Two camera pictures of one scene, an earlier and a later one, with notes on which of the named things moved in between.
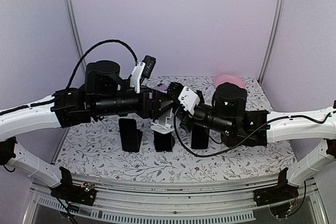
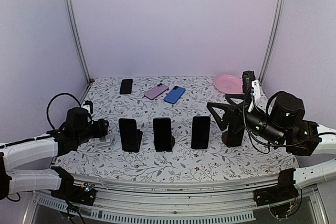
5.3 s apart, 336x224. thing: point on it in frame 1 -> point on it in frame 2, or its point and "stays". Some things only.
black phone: (128, 129) stays
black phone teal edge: (163, 142) stays
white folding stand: (161, 125) -> (106, 138)
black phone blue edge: (200, 137) stays
